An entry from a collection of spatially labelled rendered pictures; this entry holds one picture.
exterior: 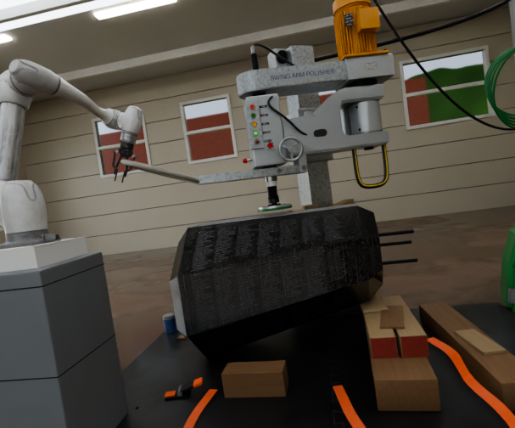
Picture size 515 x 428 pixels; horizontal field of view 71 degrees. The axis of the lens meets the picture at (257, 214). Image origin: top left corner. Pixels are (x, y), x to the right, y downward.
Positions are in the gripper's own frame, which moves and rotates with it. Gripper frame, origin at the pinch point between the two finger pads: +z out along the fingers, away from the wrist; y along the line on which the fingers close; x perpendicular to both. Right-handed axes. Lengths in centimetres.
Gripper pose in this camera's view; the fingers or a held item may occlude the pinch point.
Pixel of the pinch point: (120, 176)
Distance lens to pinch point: 229.5
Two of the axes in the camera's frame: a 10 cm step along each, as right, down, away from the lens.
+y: 9.1, 2.2, 3.6
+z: -2.4, 9.7, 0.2
